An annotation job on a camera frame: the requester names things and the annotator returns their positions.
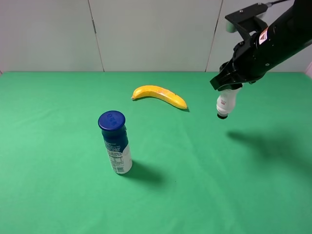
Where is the green table cloth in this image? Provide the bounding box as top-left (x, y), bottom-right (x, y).
top-left (0, 72), bottom-right (312, 234)

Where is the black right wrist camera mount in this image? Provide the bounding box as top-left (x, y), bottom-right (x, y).
top-left (225, 3), bottom-right (269, 40)

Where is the yellow banana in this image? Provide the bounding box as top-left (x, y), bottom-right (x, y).
top-left (131, 85), bottom-right (188, 110)

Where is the white bottle with black brush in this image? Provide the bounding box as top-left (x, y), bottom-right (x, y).
top-left (216, 88), bottom-right (242, 119)

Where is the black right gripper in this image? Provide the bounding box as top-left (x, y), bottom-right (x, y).
top-left (210, 32), bottom-right (266, 92)

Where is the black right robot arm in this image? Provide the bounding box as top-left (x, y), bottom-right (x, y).
top-left (210, 0), bottom-right (312, 91)

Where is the blue capped bottle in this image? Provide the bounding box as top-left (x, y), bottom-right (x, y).
top-left (98, 110), bottom-right (132, 175)

